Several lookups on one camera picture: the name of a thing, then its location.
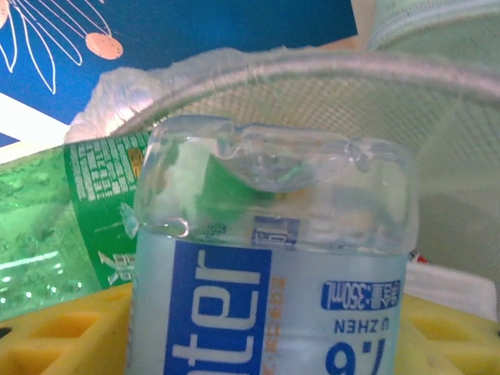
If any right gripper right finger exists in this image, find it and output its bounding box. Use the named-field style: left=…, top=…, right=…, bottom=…
left=398, top=292, right=500, bottom=375

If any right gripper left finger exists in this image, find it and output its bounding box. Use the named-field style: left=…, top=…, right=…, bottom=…
left=0, top=280, right=134, bottom=375

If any white slim box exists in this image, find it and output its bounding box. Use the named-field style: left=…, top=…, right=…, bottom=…
left=404, top=252, right=497, bottom=323

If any mesh waste bin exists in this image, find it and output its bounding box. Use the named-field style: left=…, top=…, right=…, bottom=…
left=112, top=48, right=500, bottom=282

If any green soda bottle yellow cap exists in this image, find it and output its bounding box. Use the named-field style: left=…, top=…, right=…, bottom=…
left=0, top=130, right=155, bottom=323

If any light green zip pouch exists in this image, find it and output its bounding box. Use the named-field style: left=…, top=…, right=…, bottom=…
left=366, top=0, right=500, bottom=54

